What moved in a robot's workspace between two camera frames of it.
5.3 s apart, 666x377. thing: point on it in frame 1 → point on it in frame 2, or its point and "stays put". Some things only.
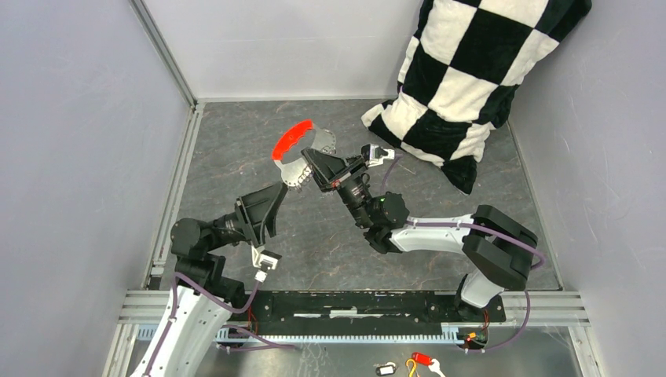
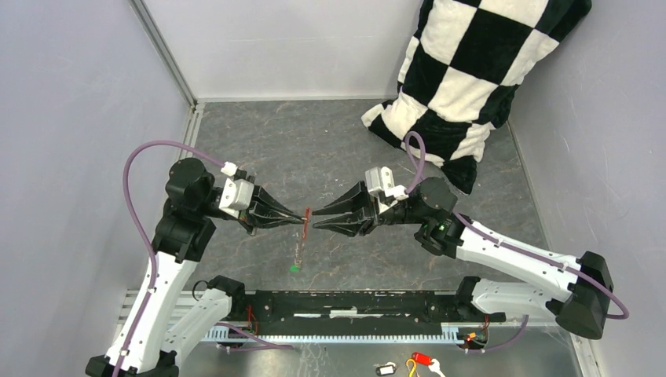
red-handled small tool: (287, 153) → (306, 225)
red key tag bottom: (422, 358) stays put
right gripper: (326, 166) → (351, 224)
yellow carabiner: (411, 375) stays put
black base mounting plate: (393, 313) stays put
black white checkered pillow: (462, 64) stays put
